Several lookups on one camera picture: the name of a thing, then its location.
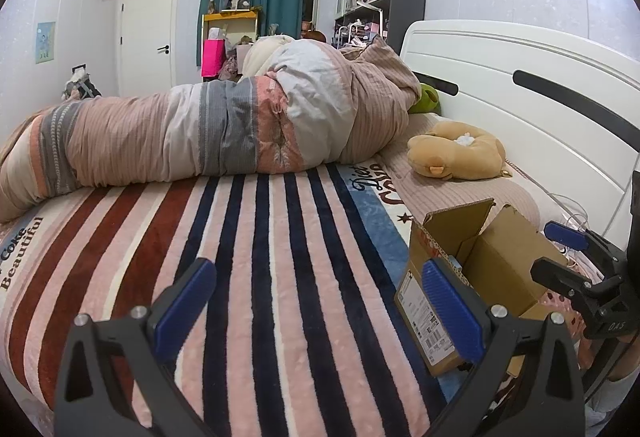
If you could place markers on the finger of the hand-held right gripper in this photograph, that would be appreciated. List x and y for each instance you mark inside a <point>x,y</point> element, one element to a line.
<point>565,234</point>
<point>550,272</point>

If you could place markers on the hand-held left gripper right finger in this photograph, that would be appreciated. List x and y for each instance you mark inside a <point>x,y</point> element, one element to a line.
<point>450,312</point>

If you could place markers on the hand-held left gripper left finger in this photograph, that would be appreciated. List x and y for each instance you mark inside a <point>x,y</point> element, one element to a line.
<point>187,297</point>

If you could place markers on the brown cardboard box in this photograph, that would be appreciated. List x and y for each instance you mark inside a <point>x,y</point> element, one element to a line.
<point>505,262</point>

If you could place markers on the light blue triangular gadget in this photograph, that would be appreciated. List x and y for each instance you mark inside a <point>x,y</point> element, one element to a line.
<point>454,262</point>

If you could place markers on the pink patterned cloth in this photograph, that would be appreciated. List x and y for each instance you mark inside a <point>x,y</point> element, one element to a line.
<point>562,312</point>

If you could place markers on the pink ribbed pillow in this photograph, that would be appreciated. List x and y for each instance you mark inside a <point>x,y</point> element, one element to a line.
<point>515,194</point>

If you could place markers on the striped blanket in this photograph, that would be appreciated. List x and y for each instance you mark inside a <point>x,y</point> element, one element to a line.
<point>280,267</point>

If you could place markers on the white bed headboard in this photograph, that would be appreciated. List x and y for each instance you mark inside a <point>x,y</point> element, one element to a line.
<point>540,127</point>

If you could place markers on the tan plush toy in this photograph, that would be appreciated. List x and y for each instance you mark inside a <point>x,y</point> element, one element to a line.
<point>450,152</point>

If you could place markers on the rolled pink grey duvet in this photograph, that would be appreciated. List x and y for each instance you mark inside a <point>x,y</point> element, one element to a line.
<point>200,132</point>

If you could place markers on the green plush toy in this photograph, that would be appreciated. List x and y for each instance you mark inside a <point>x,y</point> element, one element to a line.
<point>427,99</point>

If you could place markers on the dark suitcase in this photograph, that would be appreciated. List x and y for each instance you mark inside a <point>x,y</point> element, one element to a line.
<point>80,84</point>

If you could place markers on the bright pink bag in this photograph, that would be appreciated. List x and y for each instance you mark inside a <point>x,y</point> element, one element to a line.
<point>213,59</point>

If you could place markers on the white door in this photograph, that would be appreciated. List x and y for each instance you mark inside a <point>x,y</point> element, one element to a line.
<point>147,37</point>

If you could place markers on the yellow cabinet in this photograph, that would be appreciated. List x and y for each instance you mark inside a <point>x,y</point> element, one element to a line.
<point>230,16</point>

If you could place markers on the red-brown furry item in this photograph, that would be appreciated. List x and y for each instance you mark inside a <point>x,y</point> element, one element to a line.
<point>314,36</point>

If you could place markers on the small blue wall poster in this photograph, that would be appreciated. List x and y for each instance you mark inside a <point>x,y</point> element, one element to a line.
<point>45,42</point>

